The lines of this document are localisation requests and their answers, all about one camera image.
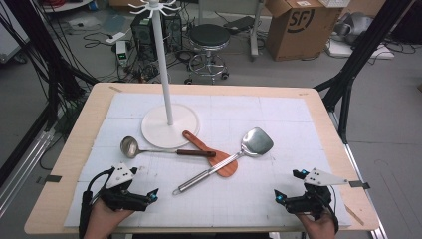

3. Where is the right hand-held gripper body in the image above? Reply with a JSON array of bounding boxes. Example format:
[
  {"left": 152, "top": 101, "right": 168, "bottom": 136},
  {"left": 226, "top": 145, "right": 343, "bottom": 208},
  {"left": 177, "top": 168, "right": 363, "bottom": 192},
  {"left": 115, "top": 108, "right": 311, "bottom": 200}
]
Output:
[{"left": 284, "top": 167, "right": 349, "bottom": 221}]

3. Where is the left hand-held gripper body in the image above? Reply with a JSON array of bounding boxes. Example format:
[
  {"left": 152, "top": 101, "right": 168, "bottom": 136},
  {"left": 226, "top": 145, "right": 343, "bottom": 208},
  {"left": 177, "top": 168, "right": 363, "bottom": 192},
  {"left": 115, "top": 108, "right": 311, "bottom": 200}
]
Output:
[{"left": 99, "top": 162, "right": 151, "bottom": 212}]

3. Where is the steel spatula turner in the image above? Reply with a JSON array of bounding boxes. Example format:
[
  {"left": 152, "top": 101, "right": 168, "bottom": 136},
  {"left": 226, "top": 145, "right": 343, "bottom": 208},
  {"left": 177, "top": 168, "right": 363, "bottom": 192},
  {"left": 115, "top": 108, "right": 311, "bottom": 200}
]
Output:
[{"left": 172, "top": 126, "right": 275, "bottom": 196}]

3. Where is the wooden rice paddle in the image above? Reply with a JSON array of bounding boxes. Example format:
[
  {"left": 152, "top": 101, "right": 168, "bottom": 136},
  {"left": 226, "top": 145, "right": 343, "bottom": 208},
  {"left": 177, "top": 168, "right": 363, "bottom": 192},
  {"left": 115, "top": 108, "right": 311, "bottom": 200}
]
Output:
[{"left": 181, "top": 129, "right": 239, "bottom": 178}]

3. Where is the steel ladle with brown handle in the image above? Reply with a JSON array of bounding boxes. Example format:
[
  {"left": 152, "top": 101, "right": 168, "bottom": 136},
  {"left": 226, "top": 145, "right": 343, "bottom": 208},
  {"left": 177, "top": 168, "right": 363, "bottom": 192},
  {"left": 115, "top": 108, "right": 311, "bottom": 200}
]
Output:
[{"left": 119, "top": 135, "right": 217, "bottom": 159}]

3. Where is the white utensil rack stand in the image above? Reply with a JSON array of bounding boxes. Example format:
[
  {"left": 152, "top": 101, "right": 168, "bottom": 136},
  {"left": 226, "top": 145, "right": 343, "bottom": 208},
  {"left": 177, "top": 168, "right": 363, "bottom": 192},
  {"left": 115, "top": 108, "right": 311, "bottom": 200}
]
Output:
[{"left": 128, "top": 0, "right": 201, "bottom": 149}]

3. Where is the person's left hand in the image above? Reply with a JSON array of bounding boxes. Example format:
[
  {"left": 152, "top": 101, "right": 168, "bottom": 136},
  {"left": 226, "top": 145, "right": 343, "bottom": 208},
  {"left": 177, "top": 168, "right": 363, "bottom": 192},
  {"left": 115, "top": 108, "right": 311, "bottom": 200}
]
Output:
[{"left": 83, "top": 198, "right": 134, "bottom": 239}]

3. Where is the tan tape strip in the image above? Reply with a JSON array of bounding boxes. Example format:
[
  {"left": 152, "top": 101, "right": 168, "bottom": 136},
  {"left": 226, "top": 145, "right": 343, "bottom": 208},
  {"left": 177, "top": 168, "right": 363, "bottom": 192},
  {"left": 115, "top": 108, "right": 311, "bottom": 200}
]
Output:
[{"left": 343, "top": 204, "right": 365, "bottom": 227}]

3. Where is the black tape strip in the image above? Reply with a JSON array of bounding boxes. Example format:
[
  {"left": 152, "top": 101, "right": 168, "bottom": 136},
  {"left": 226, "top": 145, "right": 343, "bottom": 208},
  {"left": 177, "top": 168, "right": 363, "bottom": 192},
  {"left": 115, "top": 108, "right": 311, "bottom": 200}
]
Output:
[
  {"left": 36, "top": 174, "right": 63, "bottom": 185},
  {"left": 347, "top": 179, "right": 371, "bottom": 190}
]

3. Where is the light wooden table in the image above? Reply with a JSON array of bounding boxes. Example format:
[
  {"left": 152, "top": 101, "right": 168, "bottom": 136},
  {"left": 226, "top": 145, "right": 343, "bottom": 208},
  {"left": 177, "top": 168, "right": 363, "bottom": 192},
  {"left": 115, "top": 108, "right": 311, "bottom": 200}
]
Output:
[{"left": 23, "top": 82, "right": 380, "bottom": 235}]

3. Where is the white device with green display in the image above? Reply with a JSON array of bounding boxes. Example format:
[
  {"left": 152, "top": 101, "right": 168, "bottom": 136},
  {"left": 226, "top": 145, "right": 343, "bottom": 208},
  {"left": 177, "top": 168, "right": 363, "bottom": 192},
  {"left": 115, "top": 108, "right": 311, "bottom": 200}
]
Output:
[{"left": 115, "top": 40, "right": 129, "bottom": 68}]

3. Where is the black computer tower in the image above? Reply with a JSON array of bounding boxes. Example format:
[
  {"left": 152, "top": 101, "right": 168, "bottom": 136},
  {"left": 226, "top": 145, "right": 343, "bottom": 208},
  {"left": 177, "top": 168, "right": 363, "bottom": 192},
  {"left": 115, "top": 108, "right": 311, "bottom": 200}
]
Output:
[{"left": 129, "top": 13, "right": 183, "bottom": 63}]

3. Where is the white power strip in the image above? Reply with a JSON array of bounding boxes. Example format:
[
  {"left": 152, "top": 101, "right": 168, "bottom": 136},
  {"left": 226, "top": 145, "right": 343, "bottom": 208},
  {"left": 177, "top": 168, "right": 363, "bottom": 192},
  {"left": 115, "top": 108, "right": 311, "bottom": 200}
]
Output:
[{"left": 105, "top": 31, "right": 127, "bottom": 46}]

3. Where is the brown cardboard box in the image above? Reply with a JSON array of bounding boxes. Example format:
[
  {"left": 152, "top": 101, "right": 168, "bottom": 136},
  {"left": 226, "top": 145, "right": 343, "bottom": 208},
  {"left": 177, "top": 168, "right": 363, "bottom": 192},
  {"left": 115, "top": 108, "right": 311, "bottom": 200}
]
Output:
[{"left": 265, "top": 0, "right": 344, "bottom": 63}]

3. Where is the black round stool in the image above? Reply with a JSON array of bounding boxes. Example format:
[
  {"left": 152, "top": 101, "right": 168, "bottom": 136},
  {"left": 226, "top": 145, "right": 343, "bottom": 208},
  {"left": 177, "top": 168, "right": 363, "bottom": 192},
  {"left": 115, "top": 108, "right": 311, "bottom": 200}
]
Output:
[{"left": 184, "top": 23, "right": 232, "bottom": 86}]

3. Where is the grey bag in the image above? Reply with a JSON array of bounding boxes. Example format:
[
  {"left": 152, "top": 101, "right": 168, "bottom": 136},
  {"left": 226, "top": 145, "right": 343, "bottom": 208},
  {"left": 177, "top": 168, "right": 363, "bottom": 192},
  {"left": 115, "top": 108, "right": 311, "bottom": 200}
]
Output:
[{"left": 332, "top": 12, "right": 375, "bottom": 46}]

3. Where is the black flat laptop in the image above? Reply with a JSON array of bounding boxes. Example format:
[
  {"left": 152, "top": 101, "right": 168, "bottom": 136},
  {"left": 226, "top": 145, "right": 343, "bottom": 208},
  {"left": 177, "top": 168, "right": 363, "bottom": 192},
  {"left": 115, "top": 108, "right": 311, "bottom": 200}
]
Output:
[{"left": 223, "top": 15, "right": 256, "bottom": 35}]

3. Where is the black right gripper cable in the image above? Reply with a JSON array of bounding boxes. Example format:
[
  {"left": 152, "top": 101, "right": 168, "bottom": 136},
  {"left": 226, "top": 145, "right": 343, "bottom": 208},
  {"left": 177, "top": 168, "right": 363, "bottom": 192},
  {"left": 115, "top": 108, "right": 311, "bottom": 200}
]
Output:
[{"left": 326, "top": 185, "right": 340, "bottom": 234}]

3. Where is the aluminium rail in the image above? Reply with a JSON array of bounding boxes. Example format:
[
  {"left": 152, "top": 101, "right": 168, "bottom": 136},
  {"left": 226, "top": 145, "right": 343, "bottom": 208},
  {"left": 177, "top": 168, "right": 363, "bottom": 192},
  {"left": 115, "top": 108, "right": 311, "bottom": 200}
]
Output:
[
  {"left": 327, "top": 111, "right": 388, "bottom": 239},
  {"left": 0, "top": 127, "right": 56, "bottom": 218}
]

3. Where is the white metal post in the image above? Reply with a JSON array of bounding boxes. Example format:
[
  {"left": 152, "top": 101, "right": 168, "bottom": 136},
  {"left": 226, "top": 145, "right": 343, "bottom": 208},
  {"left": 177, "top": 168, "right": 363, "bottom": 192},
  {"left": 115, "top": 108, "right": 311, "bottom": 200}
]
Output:
[{"left": 249, "top": 0, "right": 267, "bottom": 62}]

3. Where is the black metal stand with cables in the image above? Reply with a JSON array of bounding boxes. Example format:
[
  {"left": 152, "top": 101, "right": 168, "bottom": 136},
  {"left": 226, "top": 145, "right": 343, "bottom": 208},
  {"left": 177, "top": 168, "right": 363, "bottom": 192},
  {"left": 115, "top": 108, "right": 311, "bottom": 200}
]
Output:
[{"left": 0, "top": 0, "right": 100, "bottom": 132}]

